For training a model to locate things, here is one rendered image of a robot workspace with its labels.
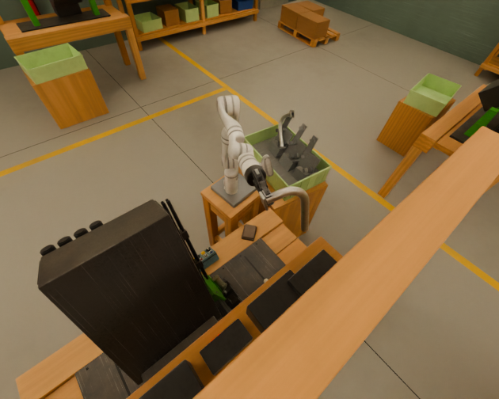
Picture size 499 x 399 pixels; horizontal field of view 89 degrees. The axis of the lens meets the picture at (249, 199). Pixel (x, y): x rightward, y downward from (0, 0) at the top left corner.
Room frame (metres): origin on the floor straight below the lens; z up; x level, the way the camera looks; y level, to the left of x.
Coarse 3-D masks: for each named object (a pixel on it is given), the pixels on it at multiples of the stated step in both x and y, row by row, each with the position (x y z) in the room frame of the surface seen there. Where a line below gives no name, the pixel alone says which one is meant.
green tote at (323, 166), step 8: (272, 128) 1.80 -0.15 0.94; (288, 128) 1.79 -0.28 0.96; (248, 136) 1.65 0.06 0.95; (256, 136) 1.70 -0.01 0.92; (264, 136) 1.75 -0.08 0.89; (272, 136) 1.81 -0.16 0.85; (304, 144) 1.62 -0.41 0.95; (256, 152) 1.46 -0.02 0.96; (312, 152) 1.54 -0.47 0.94; (320, 168) 1.44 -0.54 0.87; (328, 168) 1.36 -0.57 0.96; (272, 176) 1.28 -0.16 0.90; (312, 176) 1.26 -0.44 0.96; (320, 176) 1.33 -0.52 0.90; (272, 184) 1.27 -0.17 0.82; (280, 184) 1.20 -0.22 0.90; (296, 184) 1.18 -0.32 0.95; (304, 184) 1.24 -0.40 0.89; (312, 184) 1.30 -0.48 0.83
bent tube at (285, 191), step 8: (272, 192) 0.51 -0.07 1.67; (280, 192) 0.51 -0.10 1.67; (288, 192) 0.51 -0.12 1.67; (296, 192) 0.52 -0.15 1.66; (304, 192) 0.53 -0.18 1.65; (264, 200) 0.47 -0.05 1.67; (272, 200) 0.48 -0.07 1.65; (304, 200) 0.52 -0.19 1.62; (304, 208) 0.52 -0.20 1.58; (304, 216) 0.51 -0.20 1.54; (304, 224) 0.50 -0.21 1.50
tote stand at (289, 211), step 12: (312, 192) 1.26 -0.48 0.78; (324, 192) 1.34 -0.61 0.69; (276, 204) 1.10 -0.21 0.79; (288, 204) 1.13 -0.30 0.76; (300, 204) 1.21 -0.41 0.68; (312, 204) 1.29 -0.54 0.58; (288, 216) 1.16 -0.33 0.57; (300, 216) 1.24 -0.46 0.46; (312, 216) 1.34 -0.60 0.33; (288, 228) 1.18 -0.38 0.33; (300, 228) 1.28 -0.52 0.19
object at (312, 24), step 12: (288, 12) 6.62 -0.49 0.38; (300, 12) 6.47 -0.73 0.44; (312, 12) 6.53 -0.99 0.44; (288, 24) 6.57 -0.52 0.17; (300, 24) 6.27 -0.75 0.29; (312, 24) 6.03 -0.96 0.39; (324, 24) 6.07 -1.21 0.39; (312, 36) 5.97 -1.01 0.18; (324, 36) 6.16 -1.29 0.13; (336, 36) 6.35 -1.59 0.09
